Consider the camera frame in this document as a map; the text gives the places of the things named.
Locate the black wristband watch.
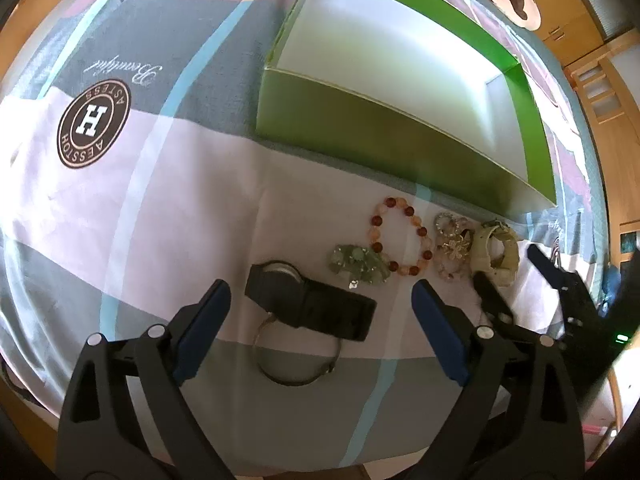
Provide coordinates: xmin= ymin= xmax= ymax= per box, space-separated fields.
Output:
xmin=245 ymin=260 xmax=376 ymax=342

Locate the red and pink bead bracelet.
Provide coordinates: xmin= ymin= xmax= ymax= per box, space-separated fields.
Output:
xmin=368 ymin=196 xmax=435 ymax=276

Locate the plaid bed sheet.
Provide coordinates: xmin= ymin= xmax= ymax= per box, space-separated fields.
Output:
xmin=0 ymin=0 xmax=614 ymax=474

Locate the gold flower hair clip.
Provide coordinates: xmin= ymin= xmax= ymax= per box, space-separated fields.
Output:
xmin=434 ymin=211 xmax=474 ymax=261

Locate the thin metal bangle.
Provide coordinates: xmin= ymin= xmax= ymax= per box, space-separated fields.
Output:
xmin=250 ymin=313 xmax=343 ymax=388

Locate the wooden wardrobe cabinet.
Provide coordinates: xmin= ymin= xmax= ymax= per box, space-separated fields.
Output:
xmin=535 ymin=0 xmax=604 ymax=66

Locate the green cardboard box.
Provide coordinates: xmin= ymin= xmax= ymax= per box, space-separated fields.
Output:
xmin=256 ymin=0 xmax=556 ymax=219

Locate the green stone bracelet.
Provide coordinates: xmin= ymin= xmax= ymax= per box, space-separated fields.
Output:
xmin=327 ymin=242 xmax=393 ymax=287

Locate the pink crystal bead bracelet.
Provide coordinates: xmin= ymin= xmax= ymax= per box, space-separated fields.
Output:
xmin=432 ymin=216 xmax=476 ymax=281

